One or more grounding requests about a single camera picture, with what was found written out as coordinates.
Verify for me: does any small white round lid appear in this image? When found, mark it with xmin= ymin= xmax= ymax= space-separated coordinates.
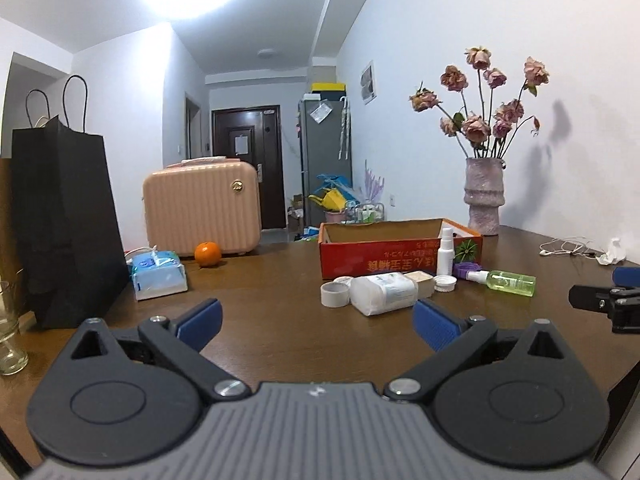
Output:
xmin=434 ymin=275 xmax=457 ymax=292

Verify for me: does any beige square jar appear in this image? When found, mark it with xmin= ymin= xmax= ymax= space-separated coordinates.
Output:
xmin=405 ymin=271 xmax=435 ymax=299

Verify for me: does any purple ridged lid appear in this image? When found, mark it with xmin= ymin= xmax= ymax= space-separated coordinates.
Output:
xmin=452 ymin=262 xmax=483 ymax=280

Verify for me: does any green spray bottle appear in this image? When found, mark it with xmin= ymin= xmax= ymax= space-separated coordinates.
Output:
xmin=466 ymin=270 xmax=536 ymax=298

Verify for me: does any white spray bottle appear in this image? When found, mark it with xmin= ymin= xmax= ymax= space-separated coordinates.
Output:
xmin=436 ymin=226 xmax=454 ymax=276

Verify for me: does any large white pill bottle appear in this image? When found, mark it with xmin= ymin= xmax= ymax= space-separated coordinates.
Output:
xmin=349 ymin=272 xmax=418 ymax=316

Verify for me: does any lavender round tin lid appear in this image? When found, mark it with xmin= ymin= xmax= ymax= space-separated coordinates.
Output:
xmin=333 ymin=275 xmax=354 ymax=286

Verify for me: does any crumpled white tissue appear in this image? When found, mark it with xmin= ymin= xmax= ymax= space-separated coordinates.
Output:
xmin=597 ymin=237 xmax=626 ymax=266

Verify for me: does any blue tissue pack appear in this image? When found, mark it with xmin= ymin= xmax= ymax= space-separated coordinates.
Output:
xmin=126 ymin=247 xmax=188 ymax=301

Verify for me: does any orange fruit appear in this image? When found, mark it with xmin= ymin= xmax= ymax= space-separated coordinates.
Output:
xmin=193 ymin=242 xmax=222 ymax=268

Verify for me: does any black paper shopping bag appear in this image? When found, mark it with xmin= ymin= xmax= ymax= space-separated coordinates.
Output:
xmin=10 ymin=74 xmax=132 ymax=331

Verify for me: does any red cardboard box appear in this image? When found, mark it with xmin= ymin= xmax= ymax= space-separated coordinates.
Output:
xmin=318 ymin=218 xmax=483 ymax=280

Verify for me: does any pink hard suitcase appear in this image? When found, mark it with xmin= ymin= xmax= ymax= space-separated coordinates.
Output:
xmin=142 ymin=157 xmax=262 ymax=257

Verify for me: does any pink textured vase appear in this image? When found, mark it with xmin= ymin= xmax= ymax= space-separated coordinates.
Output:
xmin=464 ymin=158 xmax=506 ymax=236

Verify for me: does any clear drinking glass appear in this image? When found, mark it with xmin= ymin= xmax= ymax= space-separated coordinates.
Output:
xmin=0 ymin=281 xmax=28 ymax=376

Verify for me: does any yellow watering can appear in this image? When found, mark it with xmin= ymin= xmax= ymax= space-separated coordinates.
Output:
xmin=308 ymin=188 xmax=347 ymax=212

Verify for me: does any dried pink roses bouquet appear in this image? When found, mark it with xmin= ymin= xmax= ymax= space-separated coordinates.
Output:
xmin=408 ymin=46 xmax=550 ymax=160

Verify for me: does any dark brown entrance door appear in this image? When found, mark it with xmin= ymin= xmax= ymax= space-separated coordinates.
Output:
xmin=212 ymin=105 xmax=286 ymax=230

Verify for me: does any grey refrigerator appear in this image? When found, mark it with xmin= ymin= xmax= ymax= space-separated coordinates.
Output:
xmin=298 ymin=100 xmax=352 ymax=226

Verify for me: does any yellow box on refrigerator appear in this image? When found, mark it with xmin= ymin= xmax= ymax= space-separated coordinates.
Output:
xmin=311 ymin=81 xmax=346 ymax=92

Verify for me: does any white earphones cable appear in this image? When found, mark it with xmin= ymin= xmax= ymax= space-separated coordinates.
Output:
xmin=538 ymin=236 xmax=606 ymax=259

